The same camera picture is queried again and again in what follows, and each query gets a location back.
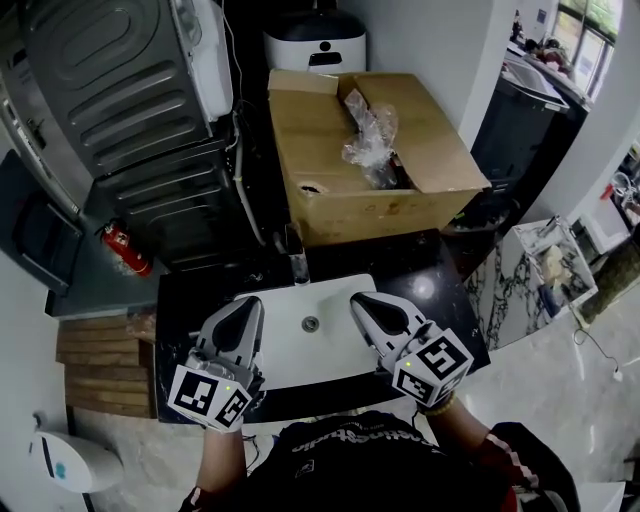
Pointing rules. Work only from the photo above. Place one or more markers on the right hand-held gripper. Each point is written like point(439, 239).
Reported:
point(435, 365)

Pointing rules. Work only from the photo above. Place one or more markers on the stack of wooden planks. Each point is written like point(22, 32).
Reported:
point(105, 370)

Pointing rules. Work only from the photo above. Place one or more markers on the black sink counter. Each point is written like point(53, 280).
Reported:
point(425, 270)

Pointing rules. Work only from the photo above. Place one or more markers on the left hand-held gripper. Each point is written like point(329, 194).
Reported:
point(200, 390)

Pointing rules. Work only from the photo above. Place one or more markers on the black tall cabinet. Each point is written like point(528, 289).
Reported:
point(515, 130)

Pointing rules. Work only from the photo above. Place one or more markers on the window with frame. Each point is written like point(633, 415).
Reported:
point(592, 45)

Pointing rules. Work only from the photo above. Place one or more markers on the white rounded floor appliance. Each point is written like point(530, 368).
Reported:
point(70, 460)

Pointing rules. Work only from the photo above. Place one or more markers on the crumpled clear plastic bag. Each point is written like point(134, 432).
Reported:
point(372, 142)

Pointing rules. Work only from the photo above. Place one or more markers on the person's black printed shirt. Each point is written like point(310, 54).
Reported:
point(380, 470)

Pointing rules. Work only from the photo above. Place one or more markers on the dark ribbed appliance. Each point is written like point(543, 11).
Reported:
point(175, 215)

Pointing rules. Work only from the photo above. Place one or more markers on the marble patterned cabinet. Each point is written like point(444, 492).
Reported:
point(505, 295)

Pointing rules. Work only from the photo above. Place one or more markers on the person's left forearm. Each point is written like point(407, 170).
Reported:
point(220, 460)

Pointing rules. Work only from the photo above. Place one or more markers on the red fire extinguisher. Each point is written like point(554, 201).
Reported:
point(127, 250)

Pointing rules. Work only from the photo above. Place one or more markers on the dark grey door panel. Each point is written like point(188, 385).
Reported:
point(40, 235)

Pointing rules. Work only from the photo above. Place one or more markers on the metal sink drain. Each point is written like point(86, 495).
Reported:
point(310, 323)

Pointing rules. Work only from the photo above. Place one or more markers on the large cardboard box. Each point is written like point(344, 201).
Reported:
point(320, 165)

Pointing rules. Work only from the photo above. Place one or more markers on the grey ribbed washing machine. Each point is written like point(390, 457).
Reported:
point(110, 80)

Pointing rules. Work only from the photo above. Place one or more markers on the white sink basin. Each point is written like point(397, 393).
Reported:
point(325, 360)

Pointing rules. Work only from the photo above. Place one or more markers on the white rounded trash can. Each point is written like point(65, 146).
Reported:
point(300, 45)

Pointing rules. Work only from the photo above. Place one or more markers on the chrome faucet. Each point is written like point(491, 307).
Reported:
point(299, 260)

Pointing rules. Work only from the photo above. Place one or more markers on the person's right forearm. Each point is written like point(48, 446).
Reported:
point(462, 425)

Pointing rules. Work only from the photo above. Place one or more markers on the white boxy appliance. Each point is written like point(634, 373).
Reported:
point(602, 227)

